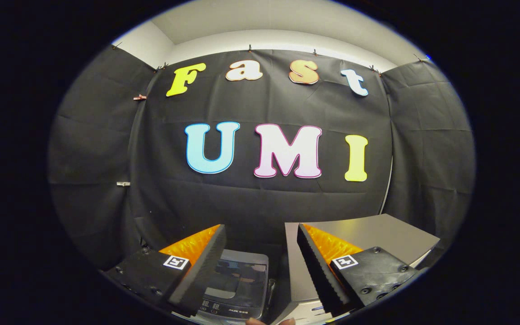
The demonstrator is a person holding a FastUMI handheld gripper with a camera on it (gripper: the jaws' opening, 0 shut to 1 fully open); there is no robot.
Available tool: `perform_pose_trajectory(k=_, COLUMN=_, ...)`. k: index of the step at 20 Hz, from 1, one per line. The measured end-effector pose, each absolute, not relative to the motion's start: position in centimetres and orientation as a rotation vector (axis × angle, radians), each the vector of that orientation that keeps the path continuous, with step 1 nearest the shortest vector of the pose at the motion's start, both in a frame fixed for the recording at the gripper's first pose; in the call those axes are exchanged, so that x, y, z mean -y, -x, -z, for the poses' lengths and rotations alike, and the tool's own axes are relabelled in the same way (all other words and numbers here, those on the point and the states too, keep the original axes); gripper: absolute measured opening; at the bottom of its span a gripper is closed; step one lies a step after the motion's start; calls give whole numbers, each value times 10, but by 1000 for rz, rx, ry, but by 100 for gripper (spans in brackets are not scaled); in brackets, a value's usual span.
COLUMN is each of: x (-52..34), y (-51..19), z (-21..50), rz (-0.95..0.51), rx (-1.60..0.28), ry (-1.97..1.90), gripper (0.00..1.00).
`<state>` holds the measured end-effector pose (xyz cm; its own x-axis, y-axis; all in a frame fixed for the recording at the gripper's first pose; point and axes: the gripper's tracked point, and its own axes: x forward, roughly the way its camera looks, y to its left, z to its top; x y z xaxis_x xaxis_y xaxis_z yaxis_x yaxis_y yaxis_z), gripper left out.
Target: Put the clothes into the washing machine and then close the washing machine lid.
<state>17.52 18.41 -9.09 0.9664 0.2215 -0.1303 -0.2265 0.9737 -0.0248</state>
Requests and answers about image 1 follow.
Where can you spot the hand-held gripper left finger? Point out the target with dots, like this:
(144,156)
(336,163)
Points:
(203,271)

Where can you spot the grey washing machine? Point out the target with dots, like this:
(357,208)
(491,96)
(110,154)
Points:
(228,310)

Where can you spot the grey cabinet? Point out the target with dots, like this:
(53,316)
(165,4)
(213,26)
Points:
(368,232)

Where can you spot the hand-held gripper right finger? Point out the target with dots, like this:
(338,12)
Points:
(316,266)

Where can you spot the orange cloth clip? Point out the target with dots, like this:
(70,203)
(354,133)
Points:
(139,97)

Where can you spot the black backdrop cloth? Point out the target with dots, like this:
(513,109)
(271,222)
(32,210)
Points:
(260,203)

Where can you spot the white frame pole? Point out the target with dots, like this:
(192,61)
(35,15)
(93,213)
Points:
(388,180)

